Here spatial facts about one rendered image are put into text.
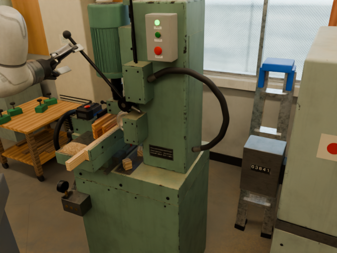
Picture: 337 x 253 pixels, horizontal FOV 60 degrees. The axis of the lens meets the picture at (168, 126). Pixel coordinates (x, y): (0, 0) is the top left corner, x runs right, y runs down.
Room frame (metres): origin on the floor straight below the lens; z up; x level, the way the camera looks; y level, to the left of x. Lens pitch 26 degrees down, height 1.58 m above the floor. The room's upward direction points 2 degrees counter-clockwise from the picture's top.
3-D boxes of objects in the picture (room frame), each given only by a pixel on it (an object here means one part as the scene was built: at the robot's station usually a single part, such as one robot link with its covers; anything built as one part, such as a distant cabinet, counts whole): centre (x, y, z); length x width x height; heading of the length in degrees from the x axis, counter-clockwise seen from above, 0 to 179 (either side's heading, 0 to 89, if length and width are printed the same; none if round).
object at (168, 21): (1.09, 0.01, 1.40); 0.10 x 0.06 x 0.16; 65
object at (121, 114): (1.19, 0.18, 1.02); 0.12 x 0.03 x 0.12; 65
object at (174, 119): (1.23, -0.02, 1.16); 0.22 x 0.22 x 0.72; 65
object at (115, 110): (1.34, 0.23, 1.03); 0.14 x 0.07 x 0.09; 65
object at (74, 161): (1.25, 0.29, 0.92); 0.55 x 0.02 x 0.04; 155
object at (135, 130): (1.13, 0.14, 1.02); 0.09 x 0.07 x 0.12; 155
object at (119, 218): (1.30, 0.13, 0.35); 0.58 x 0.45 x 0.71; 65
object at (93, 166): (1.40, 0.34, 0.87); 0.61 x 0.30 x 0.06; 155
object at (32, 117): (2.53, 1.24, 0.32); 0.66 x 0.57 x 0.64; 152
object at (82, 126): (1.44, 0.42, 0.91); 0.15 x 0.14 x 0.09; 155
